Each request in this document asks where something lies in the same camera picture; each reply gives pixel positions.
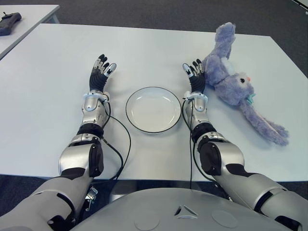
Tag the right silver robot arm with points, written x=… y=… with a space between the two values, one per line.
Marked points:
x=228 y=151

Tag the black handheld controller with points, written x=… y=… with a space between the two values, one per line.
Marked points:
x=8 y=22

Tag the white side table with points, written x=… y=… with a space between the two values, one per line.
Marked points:
x=31 y=16

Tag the grey robot torso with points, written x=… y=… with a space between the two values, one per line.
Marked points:
x=168 y=211

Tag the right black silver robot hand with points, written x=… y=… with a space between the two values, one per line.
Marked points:
x=197 y=83

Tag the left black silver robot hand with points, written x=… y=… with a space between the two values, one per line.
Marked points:
x=97 y=80

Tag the purple plush bunny doll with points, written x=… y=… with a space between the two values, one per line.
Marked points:
x=231 y=84

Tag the metal clamp bracket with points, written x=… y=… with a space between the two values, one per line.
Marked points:
x=91 y=193

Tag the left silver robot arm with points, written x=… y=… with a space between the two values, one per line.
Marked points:
x=72 y=154

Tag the white plate with black rim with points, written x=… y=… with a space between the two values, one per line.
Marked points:
x=154 y=110

